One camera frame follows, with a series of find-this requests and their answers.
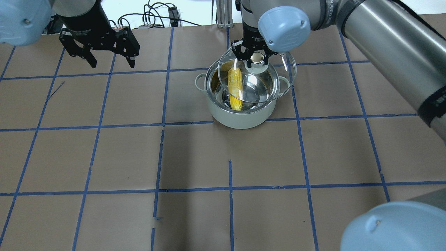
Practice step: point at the yellow corn cob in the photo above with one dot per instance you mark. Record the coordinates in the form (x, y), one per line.
(235, 88)

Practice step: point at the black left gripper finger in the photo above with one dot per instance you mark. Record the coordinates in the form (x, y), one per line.
(127, 45)
(71, 46)

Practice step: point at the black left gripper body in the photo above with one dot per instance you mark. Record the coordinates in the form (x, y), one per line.
(86, 21)

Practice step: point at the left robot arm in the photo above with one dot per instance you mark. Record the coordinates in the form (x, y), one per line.
(23, 21)

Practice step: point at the pale green cooking pot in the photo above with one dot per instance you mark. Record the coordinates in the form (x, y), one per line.
(251, 115)

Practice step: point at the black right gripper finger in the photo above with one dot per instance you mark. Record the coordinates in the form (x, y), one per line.
(242, 51)
(268, 54)

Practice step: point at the glass pot lid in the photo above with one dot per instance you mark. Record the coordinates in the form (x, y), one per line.
(258, 73)

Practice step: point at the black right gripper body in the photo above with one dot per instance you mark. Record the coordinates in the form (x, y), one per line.
(251, 37)

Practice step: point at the black power adapter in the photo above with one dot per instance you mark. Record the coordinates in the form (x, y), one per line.
(174, 16)

